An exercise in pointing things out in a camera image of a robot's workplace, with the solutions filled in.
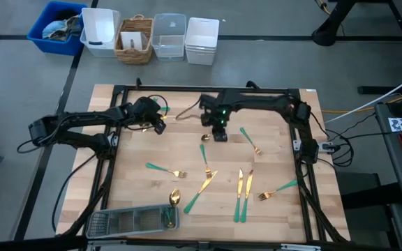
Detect gold fork green handle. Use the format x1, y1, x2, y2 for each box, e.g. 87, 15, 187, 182
258, 178, 299, 202
144, 162, 188, 179
239, 126, 264, 156
199, 143, 213, 179

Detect wicker basket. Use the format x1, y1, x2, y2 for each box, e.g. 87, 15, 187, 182
113, 13, 155, 66

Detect clear plastic bin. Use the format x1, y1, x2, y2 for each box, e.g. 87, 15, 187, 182
151, 13, 188, 62

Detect white stacked storage bins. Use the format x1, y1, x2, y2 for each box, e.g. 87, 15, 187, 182
184, 17, 221, 67

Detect white paper box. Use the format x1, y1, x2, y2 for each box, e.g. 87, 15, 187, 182
119, 31, 149, 52

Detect white translucent storage bin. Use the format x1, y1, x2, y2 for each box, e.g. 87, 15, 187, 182
80, 7, 121, 59

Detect blue plastic bin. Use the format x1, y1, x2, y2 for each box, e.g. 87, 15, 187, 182
26, 0, 89, 56

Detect grey power connector box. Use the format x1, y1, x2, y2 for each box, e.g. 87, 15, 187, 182
318, 141, 341, 154

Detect crumpled clothes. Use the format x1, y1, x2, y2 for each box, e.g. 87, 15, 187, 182
42, 10, 83, 43

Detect grey mesh cutlery caddy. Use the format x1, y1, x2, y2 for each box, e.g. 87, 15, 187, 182
84, 204, 181, 240

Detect black desk leg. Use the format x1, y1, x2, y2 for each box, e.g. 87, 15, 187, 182
311, 0, 402, 69

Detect white label plate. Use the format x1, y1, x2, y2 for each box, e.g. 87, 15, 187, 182
280, 243, 322, 251

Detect black floor stand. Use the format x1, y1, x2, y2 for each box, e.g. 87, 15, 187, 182
336, 172, 402, 210

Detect black desk foot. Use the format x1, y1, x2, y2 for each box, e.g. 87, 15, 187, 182
357, 84, 402, 96

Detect grey desk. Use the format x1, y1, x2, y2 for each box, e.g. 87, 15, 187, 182
374, 97, 402, 212

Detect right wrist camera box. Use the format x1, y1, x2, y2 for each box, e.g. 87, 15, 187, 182
211, 125, 229, 143

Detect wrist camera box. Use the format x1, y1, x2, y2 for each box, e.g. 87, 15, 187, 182
211, 125, 229, 143
153, 119, 168, 136

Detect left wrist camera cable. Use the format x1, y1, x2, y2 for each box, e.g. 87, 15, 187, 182
148, 93, 170, 118

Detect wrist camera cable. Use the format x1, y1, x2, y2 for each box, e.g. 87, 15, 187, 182
148, 93, 170, 118
174, 97, 204, 121

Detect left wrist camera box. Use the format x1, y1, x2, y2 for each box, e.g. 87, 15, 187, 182
153, 119, 168, 136

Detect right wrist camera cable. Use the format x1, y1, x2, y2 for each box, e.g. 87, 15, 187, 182
174, 97, 204, 121

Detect black aluminium table frame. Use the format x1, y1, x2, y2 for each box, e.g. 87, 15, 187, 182
101, 77, 310, 245

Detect yellow cable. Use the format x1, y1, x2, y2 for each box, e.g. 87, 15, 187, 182
321, 86, 402, 114

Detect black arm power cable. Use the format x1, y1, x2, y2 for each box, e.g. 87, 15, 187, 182
50, 153, 99, 234

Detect black cable bundle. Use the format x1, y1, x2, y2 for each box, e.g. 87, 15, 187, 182
322, 111, 378, 168

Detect black camera gantry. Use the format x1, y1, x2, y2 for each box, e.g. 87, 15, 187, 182
0, 153, 402, 251

